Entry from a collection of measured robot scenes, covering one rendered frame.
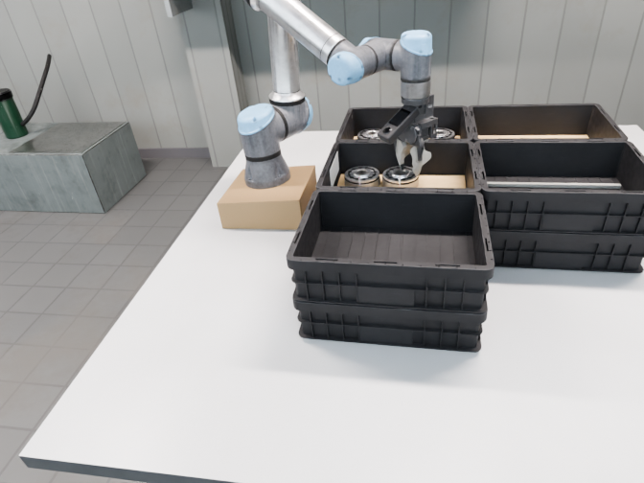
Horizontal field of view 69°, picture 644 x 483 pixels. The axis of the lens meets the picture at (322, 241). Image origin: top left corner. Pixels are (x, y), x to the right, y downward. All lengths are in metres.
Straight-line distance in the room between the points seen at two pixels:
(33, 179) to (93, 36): 1.13
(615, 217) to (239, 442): 0.95
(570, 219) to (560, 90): 2.39
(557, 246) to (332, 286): 0.59
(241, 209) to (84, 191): 2.07
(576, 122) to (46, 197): 3.11
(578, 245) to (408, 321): 0.49
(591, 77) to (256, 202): 2.65
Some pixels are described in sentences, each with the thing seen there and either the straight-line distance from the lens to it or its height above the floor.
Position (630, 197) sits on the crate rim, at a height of 0.92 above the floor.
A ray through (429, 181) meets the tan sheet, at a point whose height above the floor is 0.83.
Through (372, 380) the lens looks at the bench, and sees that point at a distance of 1.00.
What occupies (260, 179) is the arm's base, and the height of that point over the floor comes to 0.83.
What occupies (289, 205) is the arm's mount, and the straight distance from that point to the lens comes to 1.41.
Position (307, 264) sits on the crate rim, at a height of 0.92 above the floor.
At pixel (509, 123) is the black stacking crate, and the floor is 0.87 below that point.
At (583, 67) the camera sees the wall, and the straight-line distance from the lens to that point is 3.57.
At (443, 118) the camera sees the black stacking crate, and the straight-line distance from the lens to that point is 1.70.
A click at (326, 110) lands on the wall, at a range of 3.53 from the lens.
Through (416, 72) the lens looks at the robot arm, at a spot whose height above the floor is 1.16.
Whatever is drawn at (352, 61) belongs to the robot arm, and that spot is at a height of 1.21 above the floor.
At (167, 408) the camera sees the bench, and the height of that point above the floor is 0.70.
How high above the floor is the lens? 1.48
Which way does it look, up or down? 34 degrees down
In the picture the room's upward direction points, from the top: 6 degrees counter-clockwise
